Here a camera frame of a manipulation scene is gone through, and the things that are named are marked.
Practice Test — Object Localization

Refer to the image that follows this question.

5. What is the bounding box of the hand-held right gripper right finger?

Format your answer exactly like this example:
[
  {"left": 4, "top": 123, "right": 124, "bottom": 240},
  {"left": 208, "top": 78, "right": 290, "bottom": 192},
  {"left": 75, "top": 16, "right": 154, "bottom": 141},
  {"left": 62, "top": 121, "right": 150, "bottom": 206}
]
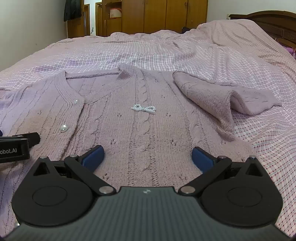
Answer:
[{"left": 178, "top": 146, "right": 265, "bottom": 197}]

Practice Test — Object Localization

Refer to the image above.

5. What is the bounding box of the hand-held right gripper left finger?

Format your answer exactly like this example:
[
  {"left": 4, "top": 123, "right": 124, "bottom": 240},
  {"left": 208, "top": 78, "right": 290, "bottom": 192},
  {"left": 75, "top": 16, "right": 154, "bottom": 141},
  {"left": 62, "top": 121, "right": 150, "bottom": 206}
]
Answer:
[{"left": 31, "top": 145, "right": 116, "bottom": 197}]

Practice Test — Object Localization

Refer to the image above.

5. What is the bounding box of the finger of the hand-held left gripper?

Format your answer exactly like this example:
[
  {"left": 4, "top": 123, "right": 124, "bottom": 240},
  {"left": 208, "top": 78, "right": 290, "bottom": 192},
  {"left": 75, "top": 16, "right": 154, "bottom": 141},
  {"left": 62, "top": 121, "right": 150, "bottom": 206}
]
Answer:
[{"left": 12, "top": 132, "right": 41, "bottom": 147}]

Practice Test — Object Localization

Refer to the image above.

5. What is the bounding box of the lilac knitted cardigan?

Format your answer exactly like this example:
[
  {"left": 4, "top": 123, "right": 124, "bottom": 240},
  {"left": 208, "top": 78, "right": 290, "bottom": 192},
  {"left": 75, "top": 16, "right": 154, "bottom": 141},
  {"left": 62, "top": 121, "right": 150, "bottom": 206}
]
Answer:
[{"left": 0, "top": 63, "right": 282, "bottom": 223}]

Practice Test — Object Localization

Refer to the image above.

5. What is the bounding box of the pink checked bedspread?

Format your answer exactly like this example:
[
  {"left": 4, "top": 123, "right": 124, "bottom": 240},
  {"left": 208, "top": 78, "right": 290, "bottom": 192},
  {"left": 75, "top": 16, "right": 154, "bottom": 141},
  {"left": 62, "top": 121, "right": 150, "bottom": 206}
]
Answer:
[{"left": 0, "top": 19, "right": 296, "bottom": 237}]

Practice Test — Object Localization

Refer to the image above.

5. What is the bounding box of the wooden door with glass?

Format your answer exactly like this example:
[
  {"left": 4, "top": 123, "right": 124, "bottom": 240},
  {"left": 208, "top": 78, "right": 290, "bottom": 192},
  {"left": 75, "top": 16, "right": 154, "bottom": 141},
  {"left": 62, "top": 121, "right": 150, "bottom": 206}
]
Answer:
[{"left": 67, "top": 3, "right": 90, "bottom": 39}]

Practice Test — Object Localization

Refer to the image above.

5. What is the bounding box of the black hanging jacket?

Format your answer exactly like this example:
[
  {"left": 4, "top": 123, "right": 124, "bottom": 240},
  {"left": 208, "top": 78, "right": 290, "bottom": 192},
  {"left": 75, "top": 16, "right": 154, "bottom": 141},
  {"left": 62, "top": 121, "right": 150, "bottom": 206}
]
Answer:
[{"left": 63, "top": 0, "right": 82, "bottom": 22}]

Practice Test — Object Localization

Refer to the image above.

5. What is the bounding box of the purple pillow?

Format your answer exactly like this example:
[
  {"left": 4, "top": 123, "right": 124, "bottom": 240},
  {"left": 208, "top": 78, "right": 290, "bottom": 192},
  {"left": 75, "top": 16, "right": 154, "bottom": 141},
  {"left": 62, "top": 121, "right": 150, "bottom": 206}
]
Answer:
[{"left": 277, "top": 38, "right": 296, "bottom": 58}]

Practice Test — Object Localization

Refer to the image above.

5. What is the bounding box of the wooden wardrobe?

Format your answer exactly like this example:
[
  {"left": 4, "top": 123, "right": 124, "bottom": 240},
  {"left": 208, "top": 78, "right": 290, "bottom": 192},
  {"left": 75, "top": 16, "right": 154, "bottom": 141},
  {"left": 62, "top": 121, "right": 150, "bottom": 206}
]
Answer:
[{"left": 94, "top": 0, "right": 208, "bottom": 37}]

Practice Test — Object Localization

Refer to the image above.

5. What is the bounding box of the dark wooden headboard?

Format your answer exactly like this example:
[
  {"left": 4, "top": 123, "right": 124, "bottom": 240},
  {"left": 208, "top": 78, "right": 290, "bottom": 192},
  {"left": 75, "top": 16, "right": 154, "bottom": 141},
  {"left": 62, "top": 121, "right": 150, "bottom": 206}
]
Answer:
[{"left": 228, "top": 10, "right": 296, "bottom": 49}]

